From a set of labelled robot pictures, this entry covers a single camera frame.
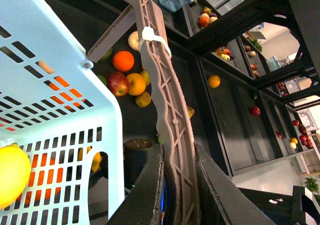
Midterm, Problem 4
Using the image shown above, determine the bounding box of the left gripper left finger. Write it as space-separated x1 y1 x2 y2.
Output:
107 144 165 225

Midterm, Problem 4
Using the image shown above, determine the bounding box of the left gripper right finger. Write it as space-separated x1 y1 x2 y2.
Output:
194 143 274 225

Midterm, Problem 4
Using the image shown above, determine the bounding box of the yellow lemon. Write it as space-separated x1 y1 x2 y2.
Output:
0 143 31 209
77 148 102 173

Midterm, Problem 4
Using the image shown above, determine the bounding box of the grey basket handle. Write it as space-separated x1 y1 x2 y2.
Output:
87 0 201 225

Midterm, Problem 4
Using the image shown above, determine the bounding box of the large light blue basket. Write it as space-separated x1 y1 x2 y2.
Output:
0 0 125 225

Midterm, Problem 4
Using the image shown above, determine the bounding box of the red apple side shelf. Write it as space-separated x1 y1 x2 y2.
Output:
249 106 261 116

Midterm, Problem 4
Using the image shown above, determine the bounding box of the orange on side shelf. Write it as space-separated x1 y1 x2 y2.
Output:
207 75 221 88

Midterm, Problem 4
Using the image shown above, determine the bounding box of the yellow green pear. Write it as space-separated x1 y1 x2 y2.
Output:
187 106 195 118

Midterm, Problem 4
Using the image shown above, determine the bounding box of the brown kiwi lower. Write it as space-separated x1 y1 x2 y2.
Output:
135 91 152 108

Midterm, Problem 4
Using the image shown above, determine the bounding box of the large orange tangerine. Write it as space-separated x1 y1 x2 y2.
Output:
24 153 63 205

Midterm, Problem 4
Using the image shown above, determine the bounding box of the yellow orange apple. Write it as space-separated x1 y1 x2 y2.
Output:
126 73 147 96

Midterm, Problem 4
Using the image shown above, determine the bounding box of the red yellow apple centre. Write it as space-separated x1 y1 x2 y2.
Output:
107 71 130 97

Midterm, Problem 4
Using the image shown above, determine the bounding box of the green lime lower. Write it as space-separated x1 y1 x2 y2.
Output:
97 75 108 87

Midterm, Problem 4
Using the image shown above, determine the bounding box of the green lime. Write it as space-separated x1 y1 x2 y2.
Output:
97 75 108 87
99 48 113 62

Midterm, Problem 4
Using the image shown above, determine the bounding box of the orange centre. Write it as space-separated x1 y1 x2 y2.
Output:
112 50 135 72

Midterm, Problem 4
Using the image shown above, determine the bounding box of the green lime upper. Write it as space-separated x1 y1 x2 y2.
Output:
99 48 113 62

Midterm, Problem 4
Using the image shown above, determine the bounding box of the white pear with stem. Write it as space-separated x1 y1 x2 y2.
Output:
128 31 140 51

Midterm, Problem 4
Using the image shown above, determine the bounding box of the white zip tie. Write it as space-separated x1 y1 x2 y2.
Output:
138 26 172 58

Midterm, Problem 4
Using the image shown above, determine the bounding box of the black metal shelf frame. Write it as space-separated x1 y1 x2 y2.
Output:
32 0 320 176

